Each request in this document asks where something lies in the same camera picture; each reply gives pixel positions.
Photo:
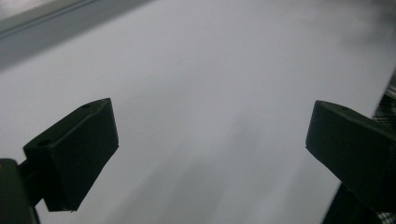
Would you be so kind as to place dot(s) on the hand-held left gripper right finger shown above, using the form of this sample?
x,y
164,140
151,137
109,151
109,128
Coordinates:
x,y
351,146

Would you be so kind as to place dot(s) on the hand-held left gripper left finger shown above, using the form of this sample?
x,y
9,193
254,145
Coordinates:
x,y
73,155

